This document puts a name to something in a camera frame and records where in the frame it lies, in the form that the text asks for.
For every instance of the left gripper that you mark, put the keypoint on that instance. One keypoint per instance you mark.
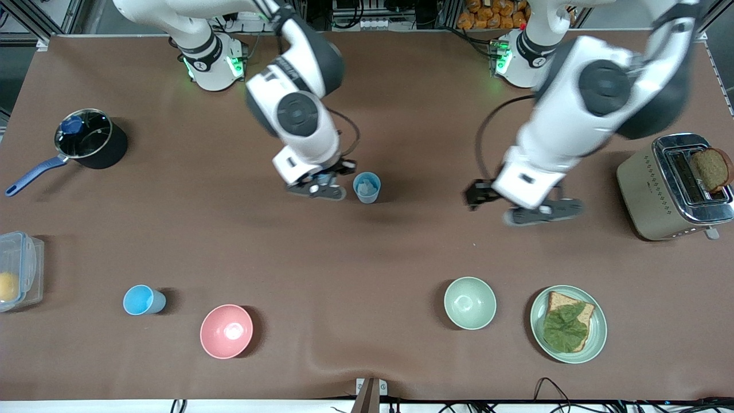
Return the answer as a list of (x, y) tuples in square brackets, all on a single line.
[(480, 194)]

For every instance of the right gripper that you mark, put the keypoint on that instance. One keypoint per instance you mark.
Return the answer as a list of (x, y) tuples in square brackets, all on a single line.
[(339, 168)]

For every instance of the light blue plastic cup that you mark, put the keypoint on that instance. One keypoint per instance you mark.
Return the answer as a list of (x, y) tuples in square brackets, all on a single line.
[(367, 192), (140, 300)]

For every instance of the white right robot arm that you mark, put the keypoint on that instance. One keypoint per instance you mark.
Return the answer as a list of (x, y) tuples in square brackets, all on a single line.
[(298, 115)]

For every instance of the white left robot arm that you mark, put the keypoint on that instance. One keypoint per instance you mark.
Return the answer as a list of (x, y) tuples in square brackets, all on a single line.
[(605, 86)]

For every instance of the bread slice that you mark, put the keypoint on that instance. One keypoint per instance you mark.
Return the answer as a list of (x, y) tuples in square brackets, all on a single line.
[(559, 298)]

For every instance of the brown table cloth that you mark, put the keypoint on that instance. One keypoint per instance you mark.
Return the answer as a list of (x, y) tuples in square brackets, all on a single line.
[(367, 275)]

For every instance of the beige and chrome toaster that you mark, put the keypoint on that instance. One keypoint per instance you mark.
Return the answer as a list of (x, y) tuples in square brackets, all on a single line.
[(642, 195)]

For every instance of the green lettuce leaf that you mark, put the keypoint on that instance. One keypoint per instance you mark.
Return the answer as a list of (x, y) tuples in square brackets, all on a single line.
[(565, 327)]

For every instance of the pale green bowl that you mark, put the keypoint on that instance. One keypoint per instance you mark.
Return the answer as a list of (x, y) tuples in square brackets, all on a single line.
[(470, 303)]

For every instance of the pale green plate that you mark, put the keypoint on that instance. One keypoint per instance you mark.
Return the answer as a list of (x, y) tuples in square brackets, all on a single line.
[(598, 327)]

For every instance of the pink bowl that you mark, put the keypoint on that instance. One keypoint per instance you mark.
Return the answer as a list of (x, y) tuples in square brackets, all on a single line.
[(226, 331)]

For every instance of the brown toast slice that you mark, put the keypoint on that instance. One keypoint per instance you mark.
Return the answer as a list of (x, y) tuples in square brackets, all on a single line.
[(711, 169)]

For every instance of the white power strip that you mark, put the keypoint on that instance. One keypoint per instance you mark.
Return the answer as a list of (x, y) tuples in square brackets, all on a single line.
[(243, 24), (367, 23)]

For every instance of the bag of orange snacks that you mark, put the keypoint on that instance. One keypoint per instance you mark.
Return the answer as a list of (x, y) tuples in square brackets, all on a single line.
[(487, 14)]

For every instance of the metal table clamp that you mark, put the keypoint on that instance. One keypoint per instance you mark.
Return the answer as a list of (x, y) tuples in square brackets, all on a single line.
[(370, 393)]

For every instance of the glass pot lid blue knob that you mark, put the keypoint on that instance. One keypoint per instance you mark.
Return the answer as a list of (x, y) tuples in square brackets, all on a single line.
[(73, 124)]

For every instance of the clear plastic food container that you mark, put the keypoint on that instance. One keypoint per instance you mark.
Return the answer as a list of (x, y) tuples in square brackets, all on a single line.
[(26, 258)]

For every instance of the aluminium frame rail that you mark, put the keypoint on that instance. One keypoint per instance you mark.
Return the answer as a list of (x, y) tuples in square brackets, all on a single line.
[(719, 74)]

